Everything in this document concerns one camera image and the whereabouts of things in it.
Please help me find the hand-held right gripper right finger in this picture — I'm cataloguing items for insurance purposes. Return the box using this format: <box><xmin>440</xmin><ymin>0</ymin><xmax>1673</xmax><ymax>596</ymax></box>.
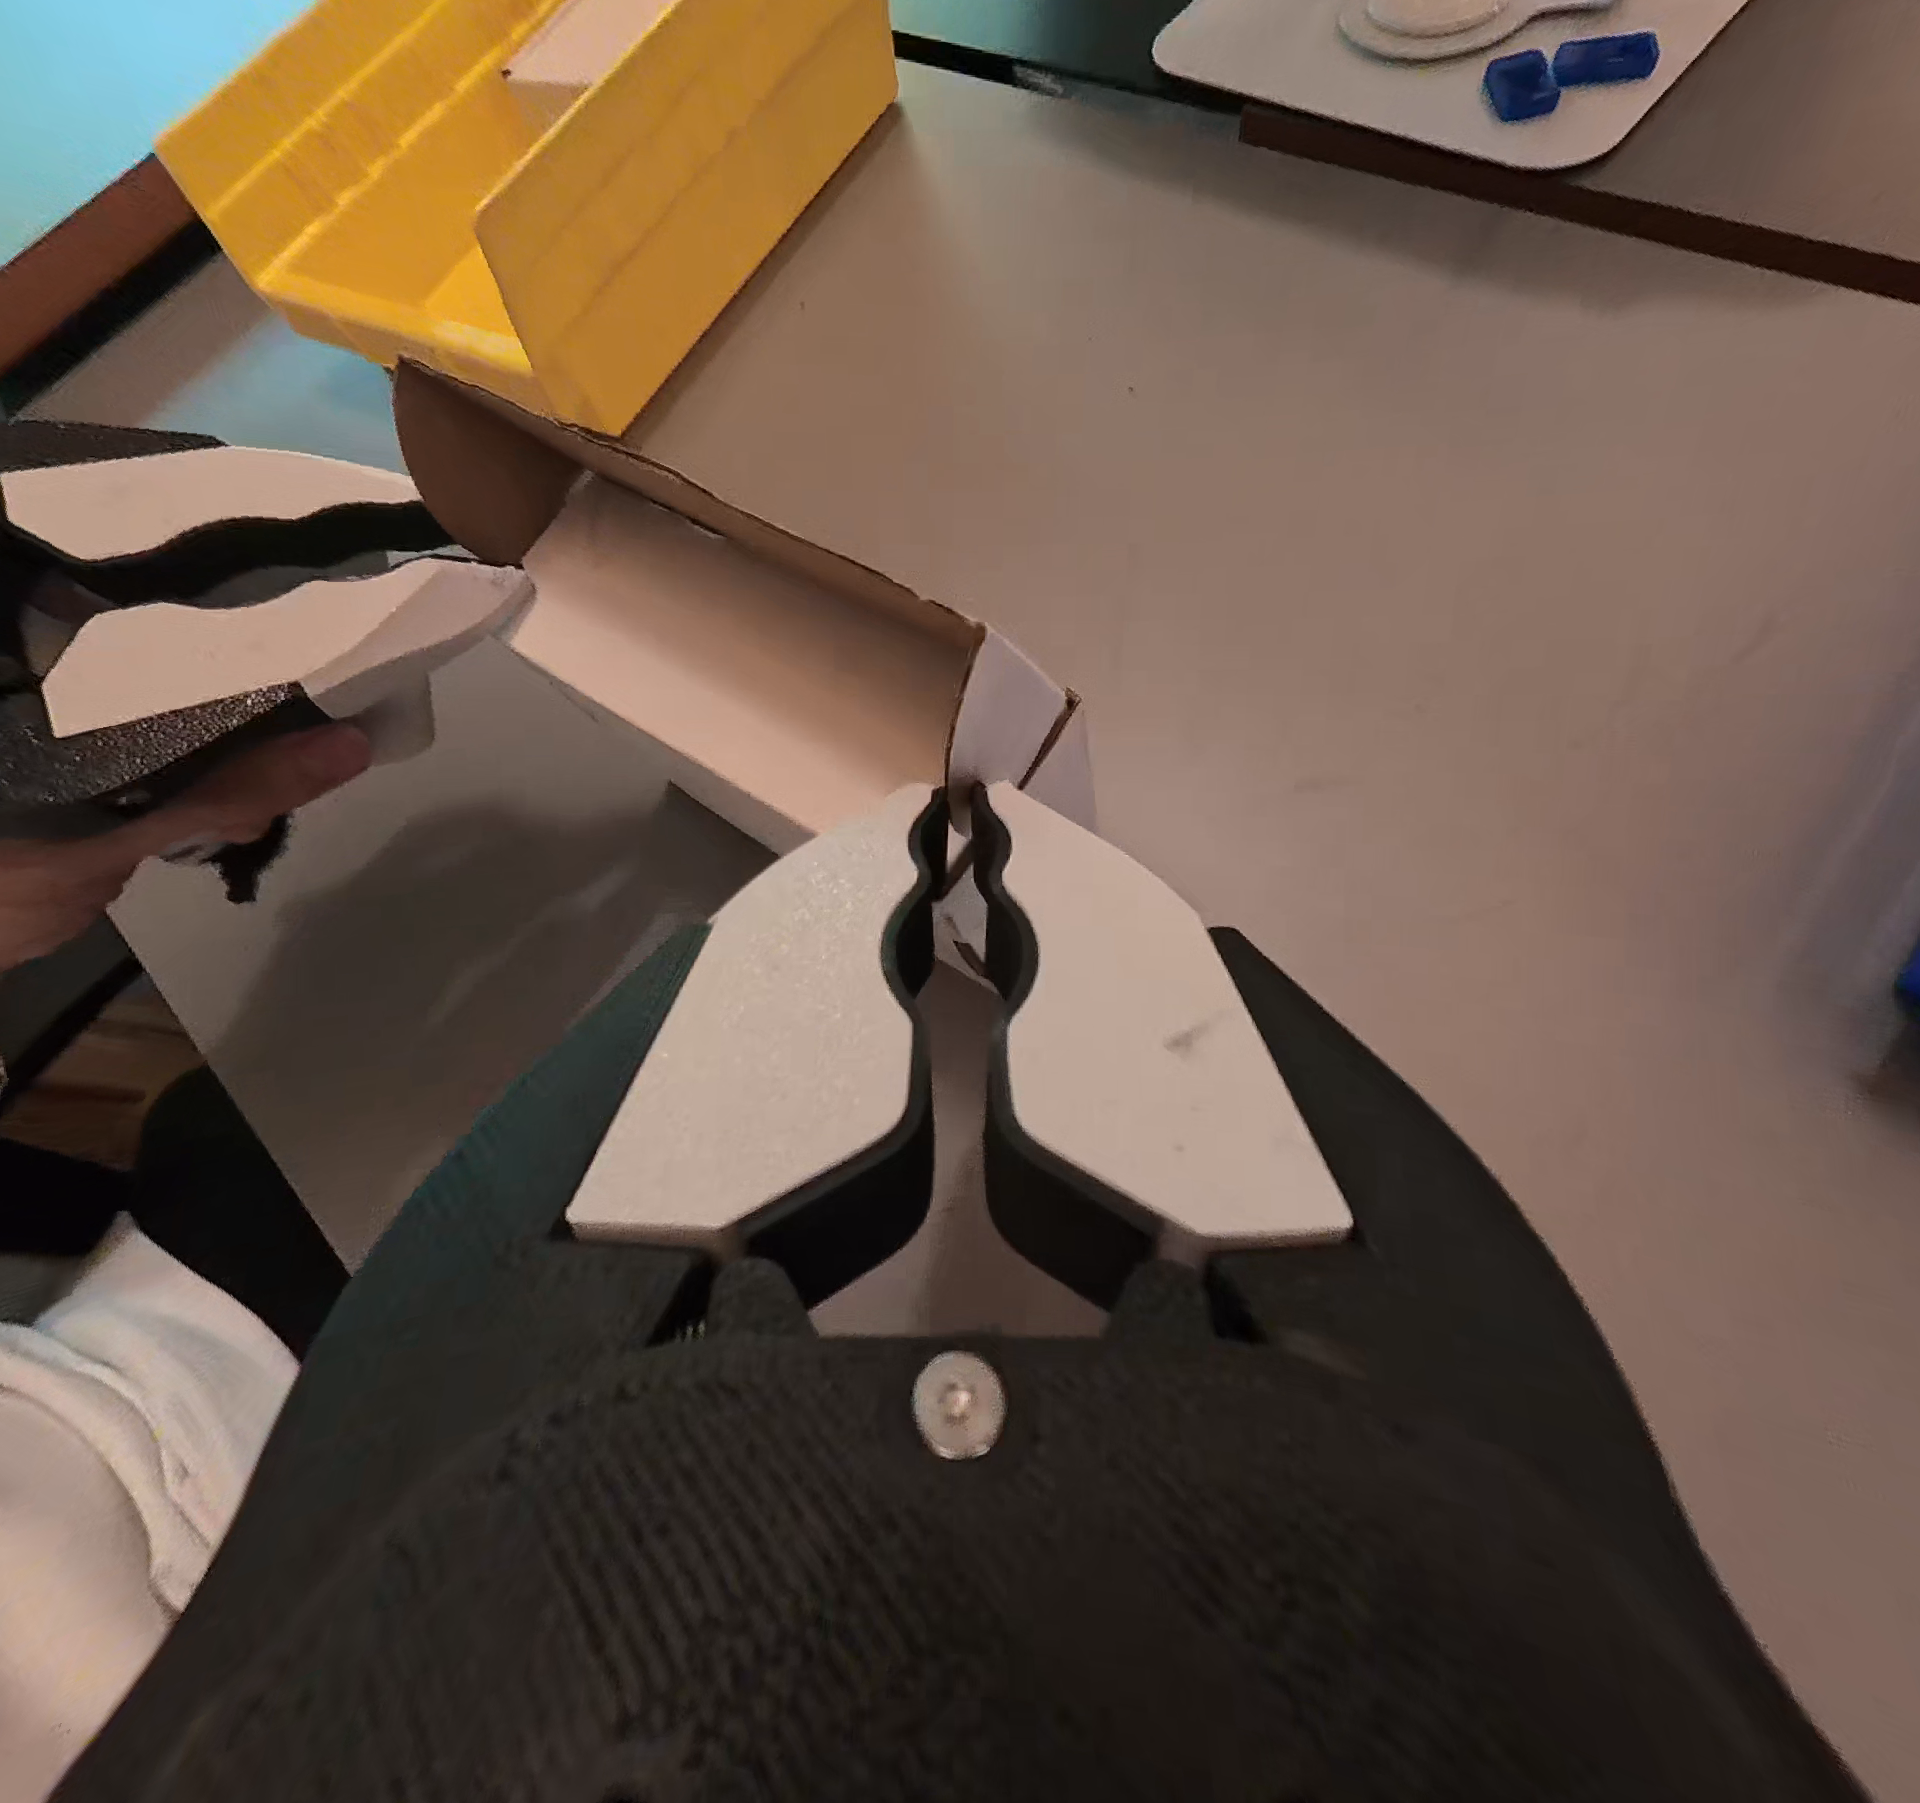
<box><xmin>965</xmin><ymin>778</ymin><xmax>1358</xmax><ymax>1303</ymax></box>

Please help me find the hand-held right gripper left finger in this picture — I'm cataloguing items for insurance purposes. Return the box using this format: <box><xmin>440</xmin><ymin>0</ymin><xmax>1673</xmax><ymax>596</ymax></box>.
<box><xmin>567</xmin><ymin>783</ymin><xmax>957</xmax><ymax>1303</ymax></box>

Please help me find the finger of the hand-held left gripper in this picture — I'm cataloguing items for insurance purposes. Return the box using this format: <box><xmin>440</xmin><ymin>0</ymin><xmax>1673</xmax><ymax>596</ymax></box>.
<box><xmin>0</xmin><ymin>447</ymin><xmax>455</xmax><ymax>578</ymax></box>
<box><xmin>39</xmin><ymin>555</ymin><xmax>539</xmax><ymax>766</ymax></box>

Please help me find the white cardboard mailer box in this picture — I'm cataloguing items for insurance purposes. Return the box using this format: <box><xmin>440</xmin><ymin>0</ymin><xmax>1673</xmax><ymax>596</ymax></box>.
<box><xmin>393</xmin><ymin>355</ymin><xmax>1103</xmax><ymax>1000</ymax></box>
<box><xmin>499</xmin><ymin>0</ymin><xmax>706</xmax><ymax>95</ymax></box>

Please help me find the yellow plastic bin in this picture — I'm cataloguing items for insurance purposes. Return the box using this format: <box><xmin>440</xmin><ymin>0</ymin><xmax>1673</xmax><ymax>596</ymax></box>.
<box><xmin>154</xmin><ymin>0</ymin><xmax>902</xmax><ymax>435</ymax></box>

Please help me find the person's left hand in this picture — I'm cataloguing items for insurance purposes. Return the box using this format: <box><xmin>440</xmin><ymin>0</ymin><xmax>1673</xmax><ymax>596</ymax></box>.
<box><xmin>0</xmin><ymin>723</ymin><xmax>377</xmax><ymax>969</ymax></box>

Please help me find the person's white shirt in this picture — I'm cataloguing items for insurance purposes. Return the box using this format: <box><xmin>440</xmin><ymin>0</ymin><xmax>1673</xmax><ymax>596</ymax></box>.
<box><xmin>0</xmin><ymin>1217</ymin><xmax>301</xmax><ymax>1662</ymax></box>

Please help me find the white round disc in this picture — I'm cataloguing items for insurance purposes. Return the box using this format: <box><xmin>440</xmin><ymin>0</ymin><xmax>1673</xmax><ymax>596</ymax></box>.
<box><xmin>1339</xmin><ymin>0</ymin><xmax>1629</xmax><ymax>62</ymax></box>

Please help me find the black desk cable cover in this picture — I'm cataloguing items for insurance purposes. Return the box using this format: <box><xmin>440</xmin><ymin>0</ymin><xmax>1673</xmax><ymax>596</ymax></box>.
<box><xmin>892</xmin><ymin>0</ymin><xmax>1246</xmax><ymax>109</ymax></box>

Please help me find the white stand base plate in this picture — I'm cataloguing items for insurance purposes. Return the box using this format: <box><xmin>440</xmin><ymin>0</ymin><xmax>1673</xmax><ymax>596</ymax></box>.
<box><xmin>1151</xmin><ymin>0</ymin><xmax>1769</xmax><ymax>173</ymax></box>

